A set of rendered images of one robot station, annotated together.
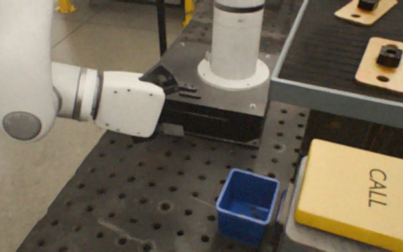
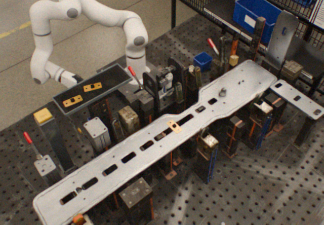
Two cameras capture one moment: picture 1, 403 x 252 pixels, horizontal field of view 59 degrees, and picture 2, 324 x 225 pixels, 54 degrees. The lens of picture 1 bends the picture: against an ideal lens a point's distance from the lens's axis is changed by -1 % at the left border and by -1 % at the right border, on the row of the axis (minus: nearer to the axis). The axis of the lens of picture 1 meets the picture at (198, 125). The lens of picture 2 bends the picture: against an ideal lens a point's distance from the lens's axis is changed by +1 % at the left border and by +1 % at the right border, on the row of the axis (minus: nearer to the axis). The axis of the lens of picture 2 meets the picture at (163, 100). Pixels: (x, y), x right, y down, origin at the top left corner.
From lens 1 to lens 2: 145 cm
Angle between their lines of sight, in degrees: 24
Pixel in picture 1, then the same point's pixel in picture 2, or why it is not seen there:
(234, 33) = (129, 63)
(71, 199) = not seen: hidden behind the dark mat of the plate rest
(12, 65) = (35, 69)
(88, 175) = not seen: hidden behind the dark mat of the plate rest
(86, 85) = (57, 74)
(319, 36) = (73, 90)
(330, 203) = (37, 115)
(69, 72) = (54, 69)
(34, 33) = (41, 63)
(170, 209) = (85, 114)
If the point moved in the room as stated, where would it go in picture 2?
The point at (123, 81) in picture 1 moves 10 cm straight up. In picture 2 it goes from (67, 75) to (62, 62)
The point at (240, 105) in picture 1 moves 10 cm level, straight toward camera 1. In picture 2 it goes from (124, 89) to (113, 99)
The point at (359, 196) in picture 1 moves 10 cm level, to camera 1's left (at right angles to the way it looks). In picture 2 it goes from (40, 115) to (24, 107)
